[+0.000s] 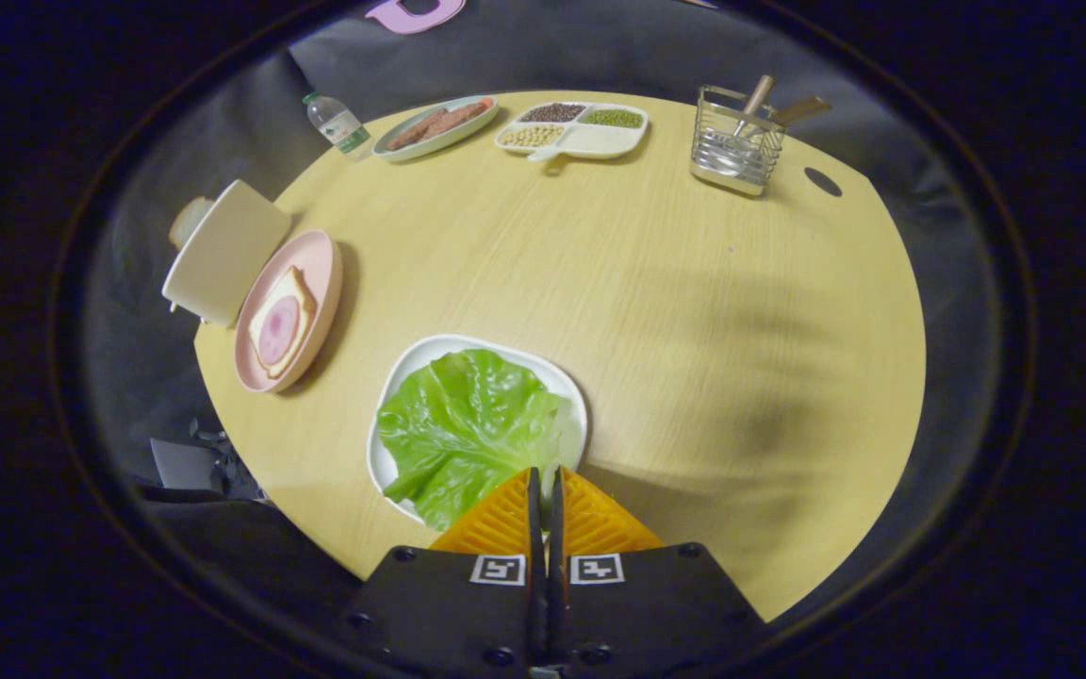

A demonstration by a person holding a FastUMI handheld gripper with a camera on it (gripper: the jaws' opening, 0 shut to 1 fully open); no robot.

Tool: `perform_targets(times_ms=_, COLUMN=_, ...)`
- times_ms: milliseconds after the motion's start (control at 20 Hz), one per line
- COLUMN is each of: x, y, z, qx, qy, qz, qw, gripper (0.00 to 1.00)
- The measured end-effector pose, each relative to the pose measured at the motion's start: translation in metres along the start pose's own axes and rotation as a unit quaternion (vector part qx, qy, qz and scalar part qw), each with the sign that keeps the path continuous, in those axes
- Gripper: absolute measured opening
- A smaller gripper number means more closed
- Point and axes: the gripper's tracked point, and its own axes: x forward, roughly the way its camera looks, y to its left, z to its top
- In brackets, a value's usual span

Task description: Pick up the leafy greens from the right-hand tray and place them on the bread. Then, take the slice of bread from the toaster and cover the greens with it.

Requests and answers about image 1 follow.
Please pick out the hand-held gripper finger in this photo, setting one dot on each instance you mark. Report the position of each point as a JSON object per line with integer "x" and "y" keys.
{"x": 556, "y": 528}
{"x": 534, "y": 528}

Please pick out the green lettuce leaf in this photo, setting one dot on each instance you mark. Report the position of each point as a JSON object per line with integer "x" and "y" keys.
{"x": 463, "y": 424}

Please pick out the white rounded plate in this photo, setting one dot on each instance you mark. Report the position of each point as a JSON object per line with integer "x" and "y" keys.
{"x": 552, "y": 382}

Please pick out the pink ham slice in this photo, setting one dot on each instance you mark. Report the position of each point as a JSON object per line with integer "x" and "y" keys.
{"x": 278, "y": 328}

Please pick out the toast bread slice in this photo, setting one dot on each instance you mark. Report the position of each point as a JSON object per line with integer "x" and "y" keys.
{"x": 298, "y": 292}

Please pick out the pink round plate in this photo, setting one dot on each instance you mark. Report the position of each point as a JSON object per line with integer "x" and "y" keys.
{"x": 315, "y": 273}

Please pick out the grey box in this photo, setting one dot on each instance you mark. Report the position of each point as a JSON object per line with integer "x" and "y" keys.
{"x": 181, "y": 464}

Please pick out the white divided dish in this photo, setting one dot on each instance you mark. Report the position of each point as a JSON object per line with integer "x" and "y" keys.
{"x": 595, "y": 141}

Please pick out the pile of yellow soybeans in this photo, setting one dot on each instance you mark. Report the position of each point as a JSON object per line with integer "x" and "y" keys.
{"x": 532, "y": 135}

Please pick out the pale green oval plate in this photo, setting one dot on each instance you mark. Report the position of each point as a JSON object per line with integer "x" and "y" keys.
{"x": 411, "y": 146}

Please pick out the pile of green beans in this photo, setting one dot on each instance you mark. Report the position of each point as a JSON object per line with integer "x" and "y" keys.
{"x": 613, "y": 118}

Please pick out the pile of dark beans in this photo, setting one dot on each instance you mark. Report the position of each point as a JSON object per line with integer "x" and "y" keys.
{"x": 552, "y": 112}

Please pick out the brown sausage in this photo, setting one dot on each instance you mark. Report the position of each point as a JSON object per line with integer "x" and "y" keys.
{"x": 456, "y": 118}
{"x": 416, "y": 129}

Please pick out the cream square container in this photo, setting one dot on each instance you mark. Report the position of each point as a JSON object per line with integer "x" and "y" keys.
{"x": 222, "y": 253}

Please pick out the clear plastic water bottle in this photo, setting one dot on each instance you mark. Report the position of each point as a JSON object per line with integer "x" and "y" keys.
{"x": 337, "y": 124}

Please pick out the bread loaf piece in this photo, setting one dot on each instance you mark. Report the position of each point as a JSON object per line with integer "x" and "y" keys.
{"x": 188, "y": 220}

